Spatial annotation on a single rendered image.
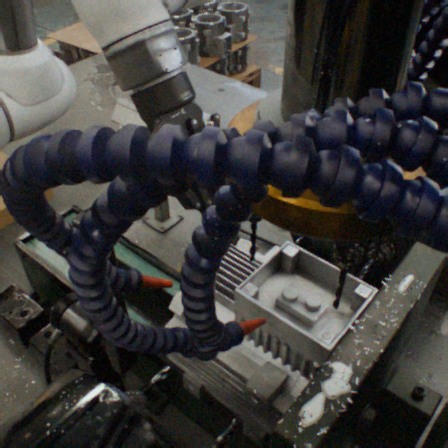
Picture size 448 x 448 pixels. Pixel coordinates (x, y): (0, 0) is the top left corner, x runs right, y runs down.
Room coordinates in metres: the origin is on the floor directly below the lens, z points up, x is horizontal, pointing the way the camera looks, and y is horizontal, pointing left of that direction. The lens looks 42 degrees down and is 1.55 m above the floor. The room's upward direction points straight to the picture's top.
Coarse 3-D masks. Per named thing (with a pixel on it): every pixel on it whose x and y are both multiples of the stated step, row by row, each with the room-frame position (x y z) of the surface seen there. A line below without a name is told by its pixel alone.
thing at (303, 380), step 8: (240, 240) 0.48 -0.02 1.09; (240, 248) 0.47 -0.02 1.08; (248, 248) 0.47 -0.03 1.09; (256, 248) 0.48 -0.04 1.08; (176, 296) 0.39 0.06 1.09; (176, 304) 0.38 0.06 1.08; (176, 312) 0.37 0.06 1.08; (304, 376) 0.28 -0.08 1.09; (296, 384) 0.27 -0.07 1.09; (304, 384) 0.27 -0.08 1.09; (296, 392) 0.26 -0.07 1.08
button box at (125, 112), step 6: (120, 102) 0.89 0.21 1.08; (126, 102) 0.88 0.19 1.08; (132, 102) 0.88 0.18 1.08; (120, 108) 0.88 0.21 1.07; (126, 108) 0.87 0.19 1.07; (132, 108) 0.87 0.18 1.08; (114, 114) 0.88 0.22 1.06; (120, 114) 0.87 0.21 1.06; (126, 114) 0.87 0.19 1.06; (132, 114) 0.86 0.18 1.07; (114, 120) 0.87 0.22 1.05; (120, 120) 0.86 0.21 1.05; (126, 120) 0.86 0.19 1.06; (132, 120) 0.85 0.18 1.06; (138, 120) 0.84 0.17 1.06
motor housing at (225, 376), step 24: (240, 264) 0.43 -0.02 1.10; (216, 288) 0.39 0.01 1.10; (216, 312) 0.37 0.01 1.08; (192, 360) 0.33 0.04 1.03; (216, 360) 0.32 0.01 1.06; (240, 360) 0.31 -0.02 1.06; (264, 360) 0.31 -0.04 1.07; (216, 384) 0.31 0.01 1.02; (240, 384) 0.29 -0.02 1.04; (288, 384) 0.28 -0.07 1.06; (240, 408) 0.28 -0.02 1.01
